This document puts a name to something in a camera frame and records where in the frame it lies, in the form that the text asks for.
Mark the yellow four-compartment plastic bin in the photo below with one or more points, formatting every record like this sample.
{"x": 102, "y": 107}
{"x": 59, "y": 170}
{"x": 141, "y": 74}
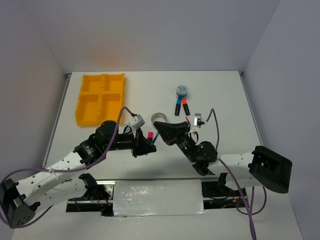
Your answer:
{"x": 101, "y": 98}

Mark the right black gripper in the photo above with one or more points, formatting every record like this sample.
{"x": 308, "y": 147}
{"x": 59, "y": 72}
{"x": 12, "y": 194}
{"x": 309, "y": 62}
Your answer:
{"x": 172, "y": 134}

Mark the clear tape roll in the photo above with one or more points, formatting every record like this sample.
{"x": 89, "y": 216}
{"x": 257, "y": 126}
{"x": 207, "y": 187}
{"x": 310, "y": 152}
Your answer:
{"x": 158, "y": 117}

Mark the blue-lidded round jar far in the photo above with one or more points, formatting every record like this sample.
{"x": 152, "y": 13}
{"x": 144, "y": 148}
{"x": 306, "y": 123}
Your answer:
{"x": 181, "y": 92}

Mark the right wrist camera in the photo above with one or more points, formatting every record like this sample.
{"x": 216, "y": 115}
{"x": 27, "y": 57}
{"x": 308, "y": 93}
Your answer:
{"x": 197, "y": 123}

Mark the blue-lidded round jar near bin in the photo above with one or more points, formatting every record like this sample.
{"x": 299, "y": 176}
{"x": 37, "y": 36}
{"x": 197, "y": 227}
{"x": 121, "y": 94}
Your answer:
{"x": 127, "y": 129}

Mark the metal base rail plate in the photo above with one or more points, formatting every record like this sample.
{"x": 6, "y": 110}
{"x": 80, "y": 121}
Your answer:
{"x": 156, "y": 198}

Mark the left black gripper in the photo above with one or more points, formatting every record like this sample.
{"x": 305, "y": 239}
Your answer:
{"x": 139, "y": 144}

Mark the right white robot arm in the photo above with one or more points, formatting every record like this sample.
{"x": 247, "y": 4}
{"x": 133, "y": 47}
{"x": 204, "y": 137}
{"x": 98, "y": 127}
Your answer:
{"x": 260, "y": 167}

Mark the blue highlighter marker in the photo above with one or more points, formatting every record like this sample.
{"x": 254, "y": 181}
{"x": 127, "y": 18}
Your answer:
{"x": 177, "y": 107}

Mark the blue pen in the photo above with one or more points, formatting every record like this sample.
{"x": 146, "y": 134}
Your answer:
{"x": 155, "y": 138}

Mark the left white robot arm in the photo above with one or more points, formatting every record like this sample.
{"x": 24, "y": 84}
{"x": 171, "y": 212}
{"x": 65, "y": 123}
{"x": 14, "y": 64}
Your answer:
{"x": 68, "y": 178}

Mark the pink highlighter marker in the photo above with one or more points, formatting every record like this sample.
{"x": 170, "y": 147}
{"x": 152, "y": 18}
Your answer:
{"x": 150, "y": 136}

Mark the orange highlighter marker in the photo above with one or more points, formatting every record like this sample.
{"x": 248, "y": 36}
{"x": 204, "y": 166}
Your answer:
{"x": 185, "y": 106}

